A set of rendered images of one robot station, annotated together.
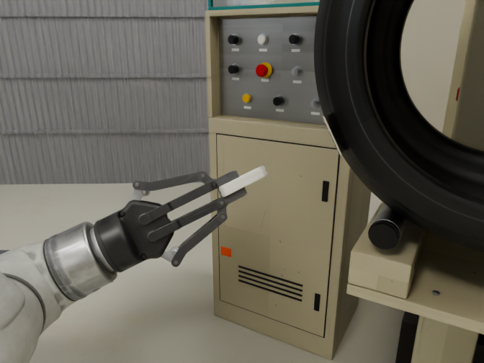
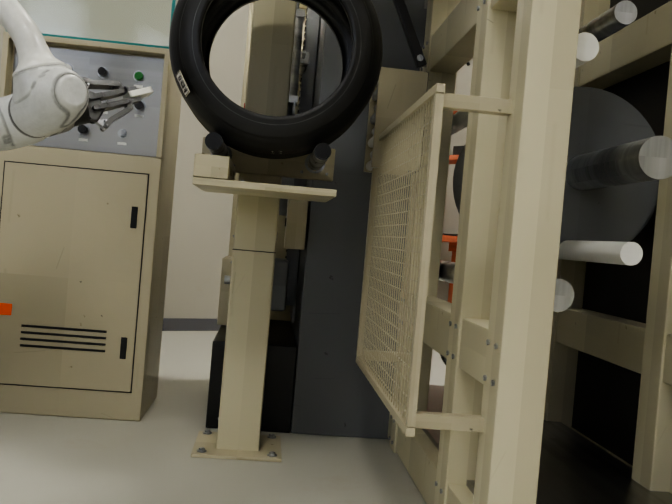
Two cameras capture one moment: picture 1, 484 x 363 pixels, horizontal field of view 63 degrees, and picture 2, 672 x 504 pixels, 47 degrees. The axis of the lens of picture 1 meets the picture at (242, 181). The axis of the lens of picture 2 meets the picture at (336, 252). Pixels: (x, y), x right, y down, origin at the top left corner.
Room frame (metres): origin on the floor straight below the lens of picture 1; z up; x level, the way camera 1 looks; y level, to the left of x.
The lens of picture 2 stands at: (-1.31, 0.65, 0.68)
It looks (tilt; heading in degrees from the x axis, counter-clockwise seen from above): 1 degrees down; 325
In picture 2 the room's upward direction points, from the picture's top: 5 degrees clockwise
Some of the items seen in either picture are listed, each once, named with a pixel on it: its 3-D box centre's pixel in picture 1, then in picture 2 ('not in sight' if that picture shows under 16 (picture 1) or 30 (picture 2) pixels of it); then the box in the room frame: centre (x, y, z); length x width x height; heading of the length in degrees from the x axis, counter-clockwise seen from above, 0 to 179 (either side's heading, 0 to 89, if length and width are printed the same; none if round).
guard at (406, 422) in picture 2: not in sight; (390, 254); (0.24, -0.59, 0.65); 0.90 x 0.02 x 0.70; 150
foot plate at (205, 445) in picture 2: not in sight; (238, 444); (0.83, -0.52, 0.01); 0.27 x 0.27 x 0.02; 60
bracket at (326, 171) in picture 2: not in sight; (268, 159); (0.76, -0.50, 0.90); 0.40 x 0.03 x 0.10; 60
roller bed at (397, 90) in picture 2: not in sight; (394, 123); (0.60, -0.85, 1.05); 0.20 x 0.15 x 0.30; 150
